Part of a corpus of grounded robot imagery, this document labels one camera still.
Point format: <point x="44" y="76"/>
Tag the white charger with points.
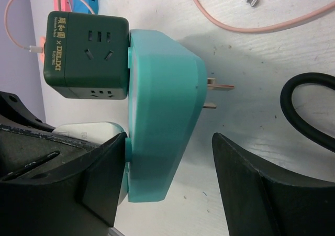
<point x="94" y="132"/>

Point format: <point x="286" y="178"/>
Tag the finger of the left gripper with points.
<point x="29" y="146"/>

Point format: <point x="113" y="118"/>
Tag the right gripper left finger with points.
<point x="56" y="192"/>

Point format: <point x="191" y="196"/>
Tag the teal triangular power strip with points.
<point x="167" y="91"/>

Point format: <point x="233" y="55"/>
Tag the dark green cube charger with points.
<point x="86" y="55"/>

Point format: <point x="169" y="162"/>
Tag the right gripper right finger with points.
<point x="262" y="198"/>

